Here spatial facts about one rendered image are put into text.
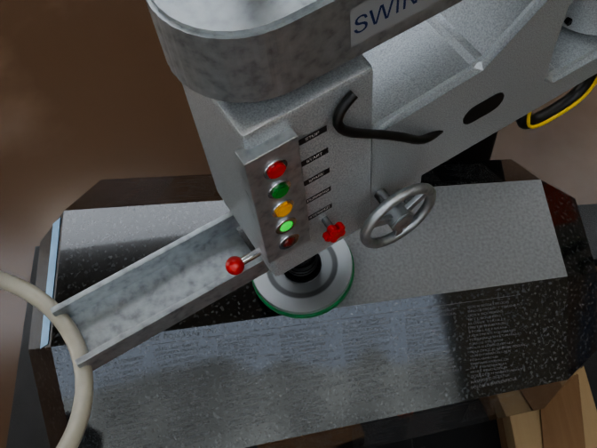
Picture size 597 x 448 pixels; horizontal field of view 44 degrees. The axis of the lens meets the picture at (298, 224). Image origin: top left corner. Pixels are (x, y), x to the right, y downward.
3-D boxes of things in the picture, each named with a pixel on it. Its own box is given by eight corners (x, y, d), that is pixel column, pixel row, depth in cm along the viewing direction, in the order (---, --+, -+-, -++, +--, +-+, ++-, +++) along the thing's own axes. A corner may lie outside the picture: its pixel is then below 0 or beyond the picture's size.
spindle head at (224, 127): (376, 110, 145) (382, -80, 106) (444, 188, 135) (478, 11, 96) (218, 197, 138) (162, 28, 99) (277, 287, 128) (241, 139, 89)
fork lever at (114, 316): (369, 132, 148) (370, 116, 143) (426, 201, 139) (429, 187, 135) (51, 303, 132) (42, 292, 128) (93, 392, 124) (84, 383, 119)
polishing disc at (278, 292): (312, 206, 162) (311, 203, 161) (373, 275, 153) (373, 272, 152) (233, 260, 157) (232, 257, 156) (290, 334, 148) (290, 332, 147)
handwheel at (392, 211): (403, 182, 134) (408, 134, 120) (436, 222, 129) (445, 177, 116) (334, 222, 131) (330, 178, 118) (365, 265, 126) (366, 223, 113)
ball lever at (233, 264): (262, 244, 126) (259, 236, 123) (271, 259, 124) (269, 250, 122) (223, 267, 124) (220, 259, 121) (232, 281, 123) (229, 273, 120)
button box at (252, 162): (303, 228, 119) (287, 121, 94) (312, 239, 117) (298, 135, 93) (260, 252, 117) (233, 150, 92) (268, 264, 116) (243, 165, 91)
